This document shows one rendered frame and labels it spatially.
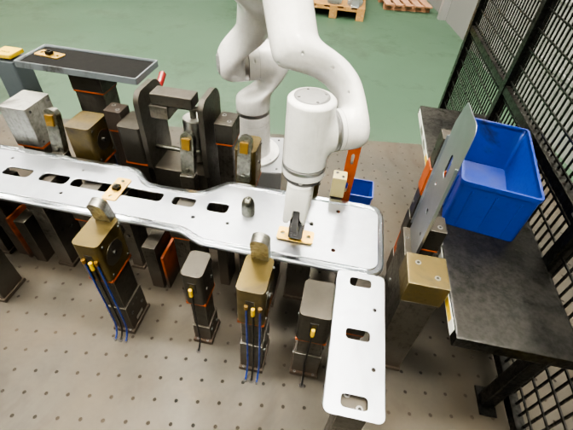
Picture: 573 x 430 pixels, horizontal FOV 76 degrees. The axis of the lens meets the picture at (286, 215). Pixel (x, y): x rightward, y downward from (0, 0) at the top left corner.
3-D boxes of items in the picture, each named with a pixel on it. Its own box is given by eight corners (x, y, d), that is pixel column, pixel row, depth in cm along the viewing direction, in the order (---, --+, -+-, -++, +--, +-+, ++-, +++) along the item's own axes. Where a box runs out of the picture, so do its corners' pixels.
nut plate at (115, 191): (115, 201, 90) (113, 197, 89) (101, 198, 90) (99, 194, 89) (132, 180, 96) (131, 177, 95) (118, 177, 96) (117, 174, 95)
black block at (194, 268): (189, 351, 95) (171, 285, 75) (202, 318, 102) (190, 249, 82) (209, 356, 95) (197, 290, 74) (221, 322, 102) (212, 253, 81)
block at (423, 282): (367, 364, 95) (408, 282, 70) (368, 336, 101) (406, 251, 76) (398, 371, 95) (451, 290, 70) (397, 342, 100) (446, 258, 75)
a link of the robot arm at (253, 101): (234, 102, 134) (228, 35, 117) (283, 98, 138) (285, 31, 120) (239, 121, 126) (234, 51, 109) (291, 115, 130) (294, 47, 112)
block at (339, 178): (315, 268, 117) (332, 177, 91) (316, 260, 119) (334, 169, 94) (326, 270, 116) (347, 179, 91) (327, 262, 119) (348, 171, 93)
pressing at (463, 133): (410, 264, 81) (475, 128, 58) (408, 228, 90) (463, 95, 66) (413, 264, 81) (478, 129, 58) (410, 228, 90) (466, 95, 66)
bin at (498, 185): (439, 223, 87) (461, 179, 78) (446, 154, 108) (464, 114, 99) (514, 244, 84) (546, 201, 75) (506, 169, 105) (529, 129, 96)
